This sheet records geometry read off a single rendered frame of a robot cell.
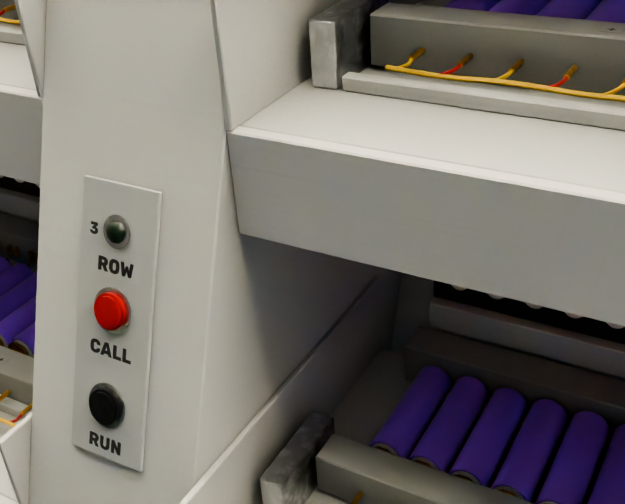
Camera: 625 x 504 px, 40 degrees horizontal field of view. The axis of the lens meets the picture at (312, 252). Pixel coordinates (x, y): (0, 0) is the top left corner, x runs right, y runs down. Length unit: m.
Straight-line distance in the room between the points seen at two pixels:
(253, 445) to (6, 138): 0.18
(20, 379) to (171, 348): 0.15
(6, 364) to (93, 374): 0.13
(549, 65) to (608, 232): 0.09
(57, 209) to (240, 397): 0.11
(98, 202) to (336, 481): 0.17
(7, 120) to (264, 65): 0.13
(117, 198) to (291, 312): 0.10
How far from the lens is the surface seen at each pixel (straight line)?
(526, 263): 0.29
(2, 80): 0.42
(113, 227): 0.36
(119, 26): 0.36
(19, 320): 0.55
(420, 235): 0.30
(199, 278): 0.34
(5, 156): 0.42
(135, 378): 0.37
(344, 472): 0.41
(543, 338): 0.46
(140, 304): 0.36
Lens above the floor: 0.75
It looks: 14 degrees down
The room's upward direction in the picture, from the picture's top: 7 degrees clockwise
